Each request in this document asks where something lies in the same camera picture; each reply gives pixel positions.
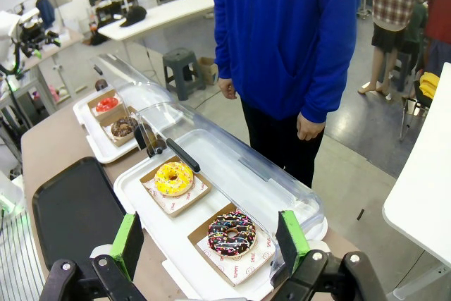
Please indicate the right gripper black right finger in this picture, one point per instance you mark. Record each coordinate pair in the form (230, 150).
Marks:
(292, 241)

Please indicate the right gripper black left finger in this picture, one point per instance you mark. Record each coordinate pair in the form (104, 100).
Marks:
(127, 241)

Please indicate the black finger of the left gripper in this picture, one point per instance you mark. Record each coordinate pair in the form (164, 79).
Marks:
(37, 54)

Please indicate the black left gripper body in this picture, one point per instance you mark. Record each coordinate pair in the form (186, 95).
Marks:
(32, 36)

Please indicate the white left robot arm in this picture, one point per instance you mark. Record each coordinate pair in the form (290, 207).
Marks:
(7, 33)

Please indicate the person's right forearm blue sleeve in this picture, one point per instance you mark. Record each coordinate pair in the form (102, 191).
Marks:
(227, 50)

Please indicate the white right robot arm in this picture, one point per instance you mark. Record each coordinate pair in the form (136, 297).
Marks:
(10, 191)

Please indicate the person's left forearm blue sleeve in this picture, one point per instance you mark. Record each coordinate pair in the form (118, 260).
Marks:
(331, 93)

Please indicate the black plastic serving tray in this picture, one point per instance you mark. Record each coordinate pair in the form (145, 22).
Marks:
(77, 209)

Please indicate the yellow sprinkled donut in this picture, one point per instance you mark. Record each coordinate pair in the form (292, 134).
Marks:
(163, 183)

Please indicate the brown cardboard donut tray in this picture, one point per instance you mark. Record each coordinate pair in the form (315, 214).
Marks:
(197, 235)
(192, 204)
(121, 141)
(100, 115)

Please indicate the chocolate rainbow sprinkle donut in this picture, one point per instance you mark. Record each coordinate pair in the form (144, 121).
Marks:
(216, 241)

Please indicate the red glazed donut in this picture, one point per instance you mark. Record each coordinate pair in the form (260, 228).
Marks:
(101, 106)

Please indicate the chocolate nut donut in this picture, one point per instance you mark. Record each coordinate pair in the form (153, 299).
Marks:
(118, 130)

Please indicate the person's left hand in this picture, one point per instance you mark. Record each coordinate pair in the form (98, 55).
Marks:
(310, 128)

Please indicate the person's right hand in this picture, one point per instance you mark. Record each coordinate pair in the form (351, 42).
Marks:
(227, 89)

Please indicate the blue hanging jacket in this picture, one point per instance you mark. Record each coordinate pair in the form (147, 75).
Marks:
(46, 12)

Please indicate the wooden top desk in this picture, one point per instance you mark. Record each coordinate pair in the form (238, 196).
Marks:
(67, 42)

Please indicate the white display case base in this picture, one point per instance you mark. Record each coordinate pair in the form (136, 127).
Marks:
(102, 149)
(148, 209)

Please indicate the white printed paper liner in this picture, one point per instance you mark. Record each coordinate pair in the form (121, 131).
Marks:
(120, 99)
(246, 265)
(172, 204)
(107, 129)

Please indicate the clear display case lid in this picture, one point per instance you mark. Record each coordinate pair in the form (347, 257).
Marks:
(246, 174)
(134, 82)

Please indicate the black cap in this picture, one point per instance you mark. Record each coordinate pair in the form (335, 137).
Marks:
(134, 15)

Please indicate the white ribbed panel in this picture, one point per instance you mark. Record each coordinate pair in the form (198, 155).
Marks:
(17, 262)

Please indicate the white table with cap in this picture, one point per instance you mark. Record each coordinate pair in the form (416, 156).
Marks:
(169, 12)

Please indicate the grey plastic stool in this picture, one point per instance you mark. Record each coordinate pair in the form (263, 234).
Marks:
(179, 56)

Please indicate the large white table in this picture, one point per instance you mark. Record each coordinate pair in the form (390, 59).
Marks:
(423, 181)

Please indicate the open cardboard box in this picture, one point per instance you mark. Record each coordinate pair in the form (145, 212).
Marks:
(208, 70)

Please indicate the person in blue hoodie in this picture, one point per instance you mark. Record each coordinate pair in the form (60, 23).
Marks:
(282, 33)

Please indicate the yellow cloth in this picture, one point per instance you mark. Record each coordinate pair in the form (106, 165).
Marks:
(430, 84)

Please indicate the person in dark green top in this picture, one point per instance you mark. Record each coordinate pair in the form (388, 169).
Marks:
(415, 29)

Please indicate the person in red shirt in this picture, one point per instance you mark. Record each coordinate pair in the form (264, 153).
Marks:
(440, 15)

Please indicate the metal frame chair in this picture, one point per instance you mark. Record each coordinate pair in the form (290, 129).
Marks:
(412, 110)

